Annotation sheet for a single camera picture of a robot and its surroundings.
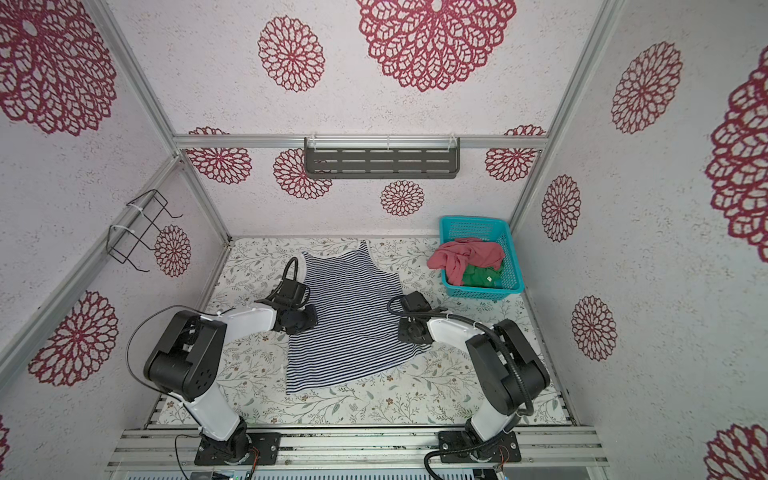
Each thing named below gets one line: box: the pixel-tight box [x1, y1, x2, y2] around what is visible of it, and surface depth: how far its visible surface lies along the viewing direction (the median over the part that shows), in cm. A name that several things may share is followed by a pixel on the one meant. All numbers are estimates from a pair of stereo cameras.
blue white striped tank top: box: [286, 240, 432, 395], surface depth 96 cm
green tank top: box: [463, 264, 503, 288], surface depth 107 cm
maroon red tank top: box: [427, 237, 504, 286], surface depth 102 cm
